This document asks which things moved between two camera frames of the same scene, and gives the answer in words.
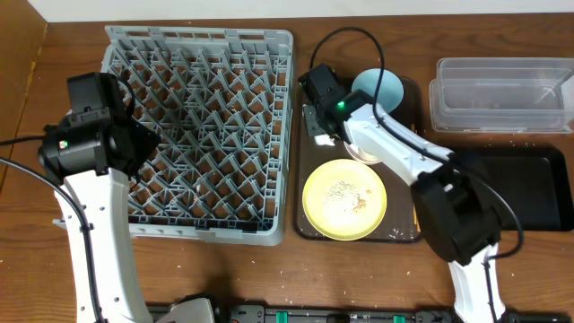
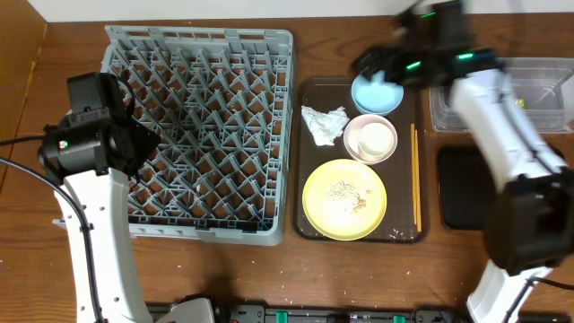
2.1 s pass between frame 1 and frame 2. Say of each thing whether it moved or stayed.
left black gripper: stayed
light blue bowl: stayed
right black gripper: moved
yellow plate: stayed
